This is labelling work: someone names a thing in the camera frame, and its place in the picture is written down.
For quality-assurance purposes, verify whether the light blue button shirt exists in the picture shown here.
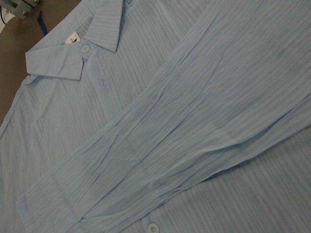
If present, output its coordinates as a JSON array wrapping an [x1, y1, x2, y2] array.
[[0, 0, 311, 233]]

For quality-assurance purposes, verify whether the aluminium frame post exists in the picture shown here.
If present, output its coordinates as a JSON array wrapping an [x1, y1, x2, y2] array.
[[8, 0, 41, 19]]

